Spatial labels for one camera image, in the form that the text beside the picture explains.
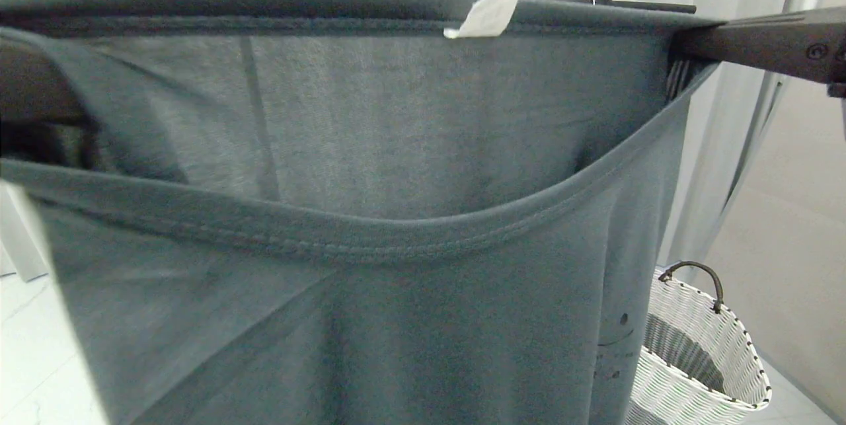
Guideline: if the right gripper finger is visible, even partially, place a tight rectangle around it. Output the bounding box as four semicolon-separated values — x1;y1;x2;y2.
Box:
673;7;846;85

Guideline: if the dark grey long-sleeved shirt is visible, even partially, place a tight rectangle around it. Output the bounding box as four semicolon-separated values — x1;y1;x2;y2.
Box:
0;0;721;425

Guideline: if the white laundry basket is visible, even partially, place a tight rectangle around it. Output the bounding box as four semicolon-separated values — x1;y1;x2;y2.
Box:
625;261;773;425

